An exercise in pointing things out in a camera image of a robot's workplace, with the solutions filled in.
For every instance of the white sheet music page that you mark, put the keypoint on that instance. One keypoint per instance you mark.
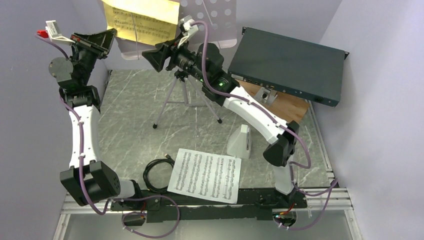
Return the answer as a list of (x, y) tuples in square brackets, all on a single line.
[(206, 176)]

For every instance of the yellow sheet music book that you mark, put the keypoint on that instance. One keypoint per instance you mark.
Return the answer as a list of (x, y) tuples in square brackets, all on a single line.
[(144, 21)]

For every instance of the wooden base board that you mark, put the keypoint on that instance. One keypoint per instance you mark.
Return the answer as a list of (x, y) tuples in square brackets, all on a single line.
[(284, 106)]

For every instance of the white metronome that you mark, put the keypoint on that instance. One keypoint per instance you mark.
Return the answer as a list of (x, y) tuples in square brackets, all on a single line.
[(239, 143)]

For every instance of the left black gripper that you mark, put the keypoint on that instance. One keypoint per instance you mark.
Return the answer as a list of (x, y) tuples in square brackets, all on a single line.
[(98, 44)]

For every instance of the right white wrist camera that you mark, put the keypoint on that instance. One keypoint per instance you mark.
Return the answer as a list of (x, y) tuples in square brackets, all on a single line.
[(188, 29)]

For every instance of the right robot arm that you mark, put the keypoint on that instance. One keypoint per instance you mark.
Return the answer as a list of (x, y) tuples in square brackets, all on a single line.
[(205, 65)]

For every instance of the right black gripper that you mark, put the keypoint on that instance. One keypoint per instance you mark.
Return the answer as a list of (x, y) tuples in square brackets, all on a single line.
[(157, 57)]

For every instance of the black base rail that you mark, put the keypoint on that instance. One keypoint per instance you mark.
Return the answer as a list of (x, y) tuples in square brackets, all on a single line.
[(252, 203)]

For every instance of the dark green rack unit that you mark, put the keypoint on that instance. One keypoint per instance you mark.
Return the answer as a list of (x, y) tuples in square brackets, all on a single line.
[(285, 64)]

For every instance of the metal mounting bracket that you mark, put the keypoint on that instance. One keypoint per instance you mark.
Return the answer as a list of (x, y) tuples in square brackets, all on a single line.
[(266, 96)]

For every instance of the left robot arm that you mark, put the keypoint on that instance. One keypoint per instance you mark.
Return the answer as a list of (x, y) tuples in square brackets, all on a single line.
[(88, 179)]

